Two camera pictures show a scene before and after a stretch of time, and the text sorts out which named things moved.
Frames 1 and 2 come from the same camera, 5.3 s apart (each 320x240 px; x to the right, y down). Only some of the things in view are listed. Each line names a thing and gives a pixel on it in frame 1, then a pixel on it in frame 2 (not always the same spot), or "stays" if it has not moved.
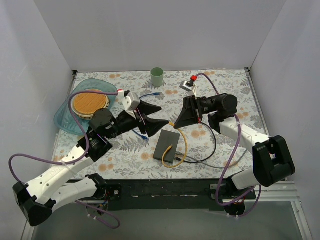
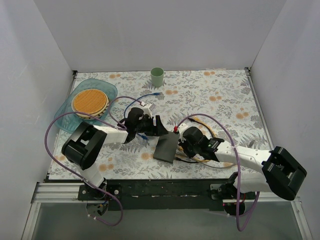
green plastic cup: (157, 76) stays
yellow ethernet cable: (170, 146) to (182, 154)
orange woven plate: (85, 105) stays
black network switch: (166, 139) stays
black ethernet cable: (199, 122) stays
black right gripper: (195, 111) to (182, 144)
